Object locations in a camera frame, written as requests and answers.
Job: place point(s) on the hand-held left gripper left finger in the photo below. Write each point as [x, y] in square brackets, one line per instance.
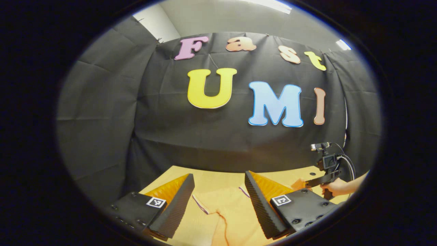
[174, 208]

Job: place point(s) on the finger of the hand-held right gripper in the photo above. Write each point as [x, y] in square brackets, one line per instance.
[322, 179]

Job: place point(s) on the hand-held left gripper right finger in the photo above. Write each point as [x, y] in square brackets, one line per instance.
[261, 208]

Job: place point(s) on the orange T-shirt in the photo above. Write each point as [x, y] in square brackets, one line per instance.
[232, 212]

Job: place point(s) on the small ceiling light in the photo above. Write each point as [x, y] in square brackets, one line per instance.
[343, 44]

